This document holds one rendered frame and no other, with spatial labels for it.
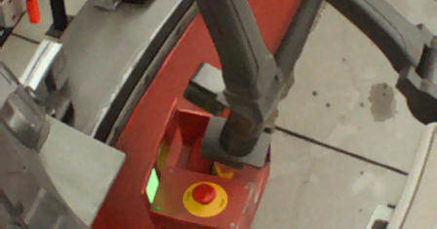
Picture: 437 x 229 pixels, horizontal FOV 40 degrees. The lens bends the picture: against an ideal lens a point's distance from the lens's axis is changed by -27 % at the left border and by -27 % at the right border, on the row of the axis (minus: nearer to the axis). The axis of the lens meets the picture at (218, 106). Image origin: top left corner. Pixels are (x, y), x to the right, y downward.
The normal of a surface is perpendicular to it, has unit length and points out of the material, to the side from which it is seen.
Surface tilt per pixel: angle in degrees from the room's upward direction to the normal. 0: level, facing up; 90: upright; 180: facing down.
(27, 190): 24
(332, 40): 0
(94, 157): 0
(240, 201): 0
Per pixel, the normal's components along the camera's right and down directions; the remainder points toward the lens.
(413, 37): 0.29, -0.28
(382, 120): -0.07, -0.59
